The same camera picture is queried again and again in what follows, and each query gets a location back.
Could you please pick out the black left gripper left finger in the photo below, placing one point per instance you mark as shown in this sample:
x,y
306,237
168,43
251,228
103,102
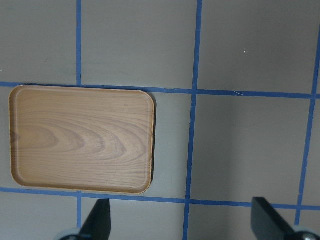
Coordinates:
x,y
98,223

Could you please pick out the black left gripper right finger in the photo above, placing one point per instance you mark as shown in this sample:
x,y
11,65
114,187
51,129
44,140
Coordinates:
x,y
268,224

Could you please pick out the wooden tray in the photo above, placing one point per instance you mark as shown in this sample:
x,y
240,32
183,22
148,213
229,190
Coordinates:
x,y
86,139

